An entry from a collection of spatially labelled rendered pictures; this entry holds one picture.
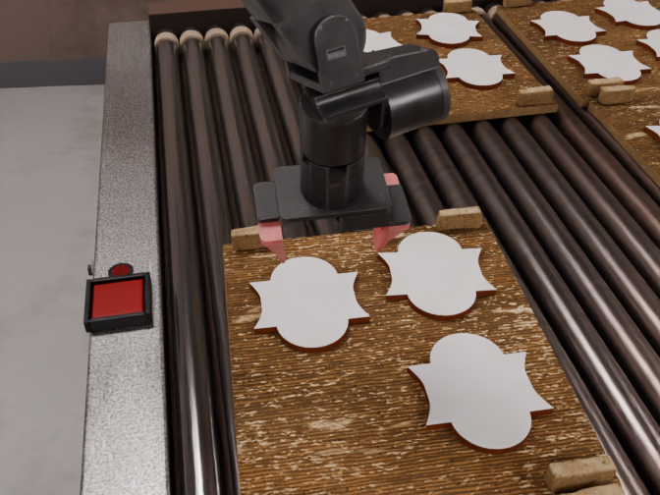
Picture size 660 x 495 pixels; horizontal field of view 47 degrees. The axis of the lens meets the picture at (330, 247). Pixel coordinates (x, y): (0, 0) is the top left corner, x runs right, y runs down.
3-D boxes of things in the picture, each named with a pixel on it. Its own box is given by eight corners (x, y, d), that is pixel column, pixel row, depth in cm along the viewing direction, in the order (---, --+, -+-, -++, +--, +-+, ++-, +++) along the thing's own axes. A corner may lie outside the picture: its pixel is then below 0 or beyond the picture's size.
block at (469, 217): (437, 233, 98) (439, 216, 97) (433, 224, 100) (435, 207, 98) (481, 228, 99) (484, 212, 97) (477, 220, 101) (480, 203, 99)
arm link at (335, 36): (270, 11, 63) (309, 21, 55) (391, -22, 66) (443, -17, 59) (301, 145, 68) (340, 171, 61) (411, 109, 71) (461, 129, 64)
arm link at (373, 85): (287, 79, 61) (317, 123, 58) (361, 56, 63) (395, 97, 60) (289, 140, 67) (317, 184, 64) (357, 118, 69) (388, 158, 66)
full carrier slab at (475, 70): (352, 134, 120) (353, 110, 118) (307, 29, 151) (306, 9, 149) (557, 112, 126) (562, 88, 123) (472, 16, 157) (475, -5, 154)
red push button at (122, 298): (93, 327, 88) (90, 318, 87) (95, 293, 93) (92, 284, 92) (145, 319, 89) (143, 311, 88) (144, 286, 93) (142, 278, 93)
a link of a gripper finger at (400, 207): (323, 227, 79) (324, 164, 72) (390, 219, 80) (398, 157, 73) (334, 279, 75) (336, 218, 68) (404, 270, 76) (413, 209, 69)
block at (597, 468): (548, 495, 69) (554, 478, 67) (541, 477, 70) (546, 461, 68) (612, 486, 69) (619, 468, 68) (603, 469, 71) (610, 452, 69)
